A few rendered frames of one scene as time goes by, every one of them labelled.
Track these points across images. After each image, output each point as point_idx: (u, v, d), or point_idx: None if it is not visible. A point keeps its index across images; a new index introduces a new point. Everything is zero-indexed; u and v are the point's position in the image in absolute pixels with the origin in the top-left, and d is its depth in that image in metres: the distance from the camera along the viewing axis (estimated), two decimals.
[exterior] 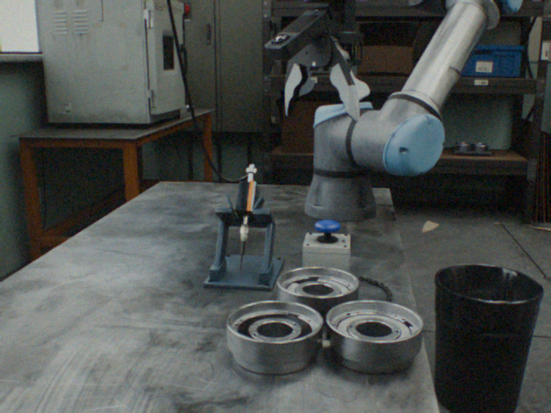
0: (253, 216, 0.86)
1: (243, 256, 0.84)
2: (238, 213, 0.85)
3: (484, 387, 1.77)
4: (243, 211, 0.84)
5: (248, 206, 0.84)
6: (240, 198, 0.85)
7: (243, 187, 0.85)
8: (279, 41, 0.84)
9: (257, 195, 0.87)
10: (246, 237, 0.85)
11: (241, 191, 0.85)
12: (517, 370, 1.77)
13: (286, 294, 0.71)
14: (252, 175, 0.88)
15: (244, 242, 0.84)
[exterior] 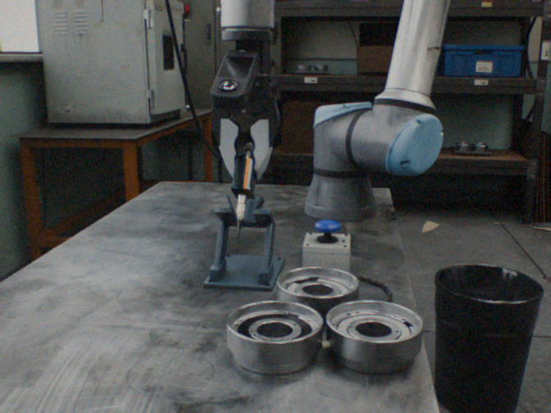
0: (250, 195, 0.84)
1: (239, 236, 0.81)
2: (234, 192, 0.83)
3: (484, 387, 1.77)
4: (239, 188, 0.82)
5: (245, 184, 0.82)
6: (236, 176, 0.82)
7: (240, 165, 0.83)
8: (232, 88, 0.73)
9: (253, 174, 0.84)
10: (243, 215, 0.82)
11: (238, 169, 0.83)
12: (517, 370, 1.77)
13: (286, 294, 0.71)
14: (249, 153, 0.85)
15: (241, 222, 0.82)
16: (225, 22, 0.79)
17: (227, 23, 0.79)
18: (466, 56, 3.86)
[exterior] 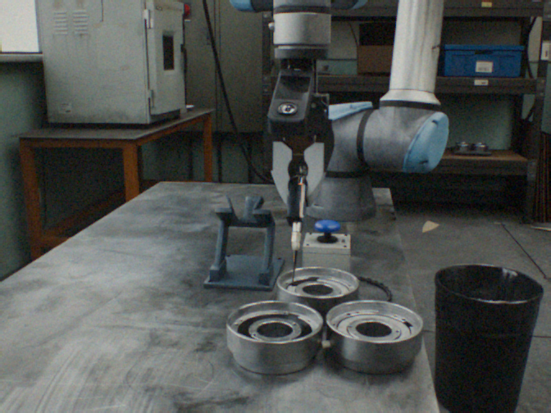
0: (302, 223, 0.79)
1: (294, 267, 0.76)
2: (289, 220, 0.78)
3: (484, 387, 1.77)
4: (295, 217, 0.76)
5: (298, 212, 0.77)
6: (291, 203, 0.77)
7: (295, 191, 0.78)
8: (293, 112, 0.68)
9: (305, 200, 0.79)
10: (298, 246, 0.77)
11: (293, 195, 0.77)
12: (517, 370, 1.77)
13: (286, 294, 0.71)
14: (303, 178, 0.80)
15: (297, 252, 0.77)
16: (280, 39, 0.74)
17: (282, 40, 0.74)
18: (466, 56, 3.86)
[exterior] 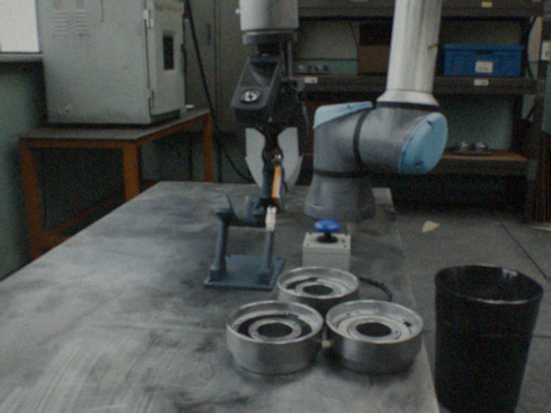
0: (280, 206, 0.77)
1: (269, 247, 0.74)
2: (263, 202, 0.77)
3: (484, 387, 1.77)
4: (268, 197, 0.76)
5: (275, 192, 0.76)
6: (265, 185, 0.77)
7: (269, 174, 0.78)
8: (254, 100, 0.67)
9: (283, 184, 0.78)
10: (272, 227, 0.75)
11: (266, 178, 0.77)
12: (517, 370, 1.77)
13: (286, 294, 0.71)
14: (279, 165, 0.80)
15: (270, 233, 0.75)
16: (245, 25, 0.73)
17: (247, 26, 0.73)
18: (466, 56, 3.86)
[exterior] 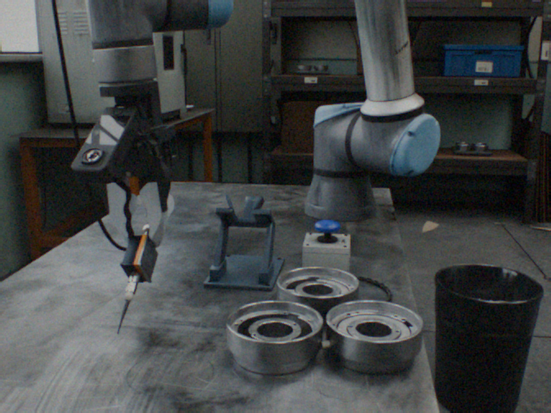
0: (144, 275, 0.74)
1: (123, 317, 0.69)
2: (125, 270, 0.73)
3: (484, 387, 1.77)
4: (129, 265, 0.72)
5: (136, 260, 0.72)
6: (128, 252, 0.73)
7: (134, 241, 0.75)
8: (94, 161, 0.64)
9: (150, 252, 0.75)
10: (130, 296, 0.71)
11: (131, 245, 0.74)
12: (517, 370, 1.77)
13: (286, 294, 0.71)
14: (149, 233, 0.77)
15: (128, 301, 0.71)
16: (97, 77, 0.69)
17: (99, 78, 0.69)
18: (466, 56, 3.86)
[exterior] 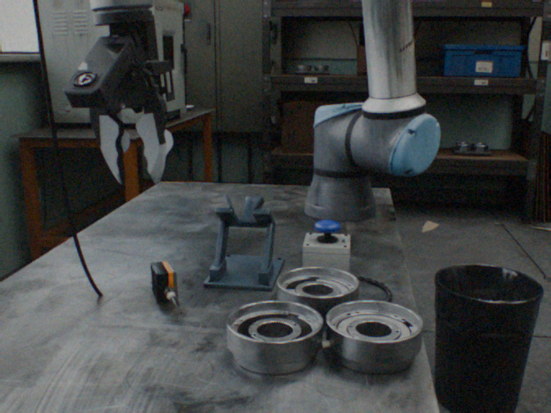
0: (174, 289, 0.77)
1: (178, 305, 0.71)
2: (158, 283, 0.76)
3: (484, 387, 1.77)
4: (165, 274, 0.76)
5: (170, 270, 0.77)
6: (157, 269, 0.78)
7: (157, 264, 0.79)
8: (87, 83, 0.61)
9: None
10: (175, 295, 0.74)
11: (157, 265, 0.79)
12: (517, 370, 1.77)
13: (286, 294, 0.71)
14: None
15: (175, 297, 0.73)
16: (92, 4, 0.67)
17: (93, 5, 0.67)
18: (466, 56, 3.86)
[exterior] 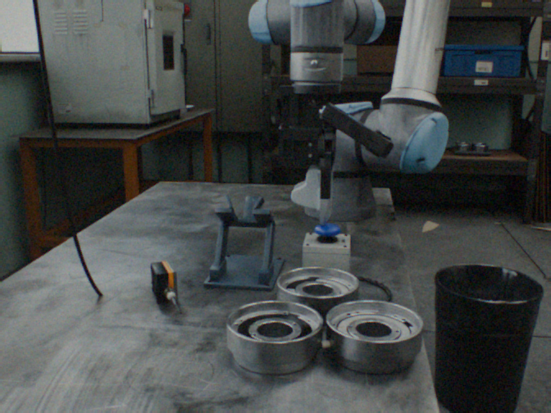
0: (174, 289, 0.77)
1: (178, 305, 0.71)
2: (158, 283, 0.76)
3: (484, 387, 1.77)
4: (164, 274, 0.76)
5: (170, 270, 0.77)
6: (157, 269, 0.78)
7: (157, 264, 0.79)
8: (389, 137, 0.84)
9: None
10: (175, 295, 0.74)
11: (157, 265, 0.79)
12: (517, 370, 1.77)
13: (286, 294, 0.71)
14: None
15: (175, 297, 0.73)
16: (334, 76, 0.80)
17: (336, 77, 0.81)
18: (466, 56, 3.86)
